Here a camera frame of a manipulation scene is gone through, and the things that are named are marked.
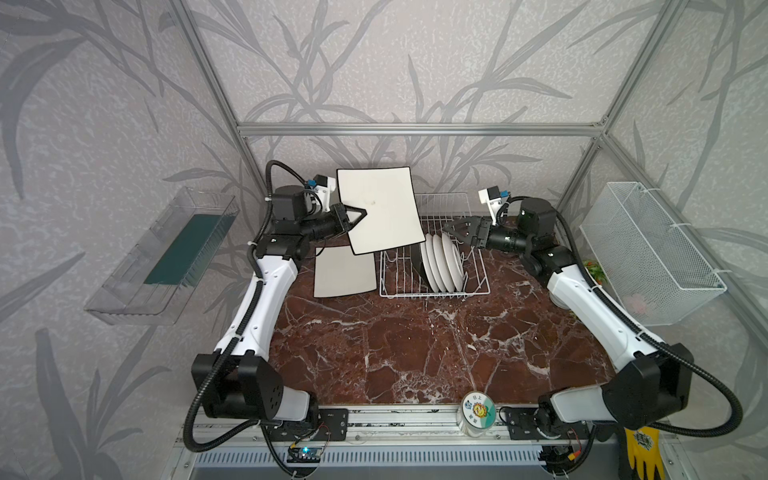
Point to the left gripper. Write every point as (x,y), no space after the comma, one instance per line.
(342,219)

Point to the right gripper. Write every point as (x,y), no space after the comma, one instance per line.
(474,234)

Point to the round white plate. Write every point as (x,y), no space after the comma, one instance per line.
(448,264)
(426,265)
(438,264)
(453,261)

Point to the white square plate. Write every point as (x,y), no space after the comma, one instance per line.
(339,272)
(387,196)

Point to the black square plate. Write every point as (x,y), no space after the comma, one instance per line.
(417,263)

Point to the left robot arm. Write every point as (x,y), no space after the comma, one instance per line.
(237,388)

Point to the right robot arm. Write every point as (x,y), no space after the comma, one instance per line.
(652,378)

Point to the potted artificial plant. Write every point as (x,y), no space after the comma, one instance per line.
(595,271)

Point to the green sponge mat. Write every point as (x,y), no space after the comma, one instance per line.
(183,262)

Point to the right circuit board wiring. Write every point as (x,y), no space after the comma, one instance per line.
(558,459)

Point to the left circuit board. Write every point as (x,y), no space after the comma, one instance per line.
(303,454)

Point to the yellow work glove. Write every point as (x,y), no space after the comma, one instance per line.
(644,458)

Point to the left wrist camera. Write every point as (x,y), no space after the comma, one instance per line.
(321,188)

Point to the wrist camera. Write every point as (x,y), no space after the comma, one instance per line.
(321,188)
(493,198)

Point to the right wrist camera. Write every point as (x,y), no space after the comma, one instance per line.
(493,198)

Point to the white wire dish rack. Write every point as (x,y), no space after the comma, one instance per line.
(396,277)

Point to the aluminium frame rail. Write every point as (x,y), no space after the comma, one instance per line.
(420,129)

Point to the white mesh wall basket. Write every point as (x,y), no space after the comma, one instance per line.
(655,271)

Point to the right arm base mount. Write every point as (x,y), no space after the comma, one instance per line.
(535,423)

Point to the clear plastic wall shelf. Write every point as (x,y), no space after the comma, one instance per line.
(124,299)

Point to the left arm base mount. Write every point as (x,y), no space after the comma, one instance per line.
(331,424)

